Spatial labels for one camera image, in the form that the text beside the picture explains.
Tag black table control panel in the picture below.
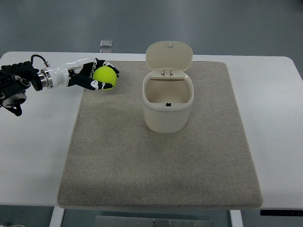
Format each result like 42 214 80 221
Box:
260 210 303 217

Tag grey felt mat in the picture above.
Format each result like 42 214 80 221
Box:
57 61 263 210

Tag beige lidded bin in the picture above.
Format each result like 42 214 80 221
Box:
142 41 194 133

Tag yellow tennis ball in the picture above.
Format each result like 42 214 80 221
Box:
91 66 118 90

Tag white left table leg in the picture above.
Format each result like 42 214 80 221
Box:
49 206 65 227

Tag white table leg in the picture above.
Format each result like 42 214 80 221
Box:
230 210 244 227
49 206 65 227

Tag floor socket plate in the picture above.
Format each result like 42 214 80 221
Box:
99 39 113 47

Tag white right table leg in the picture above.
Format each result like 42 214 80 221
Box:
230 210 244 227

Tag metal base plate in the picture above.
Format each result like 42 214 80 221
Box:
95 216 214 227

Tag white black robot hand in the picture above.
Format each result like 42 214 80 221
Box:
42 57 119 90

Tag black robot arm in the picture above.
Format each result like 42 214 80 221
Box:
0 54 53 116

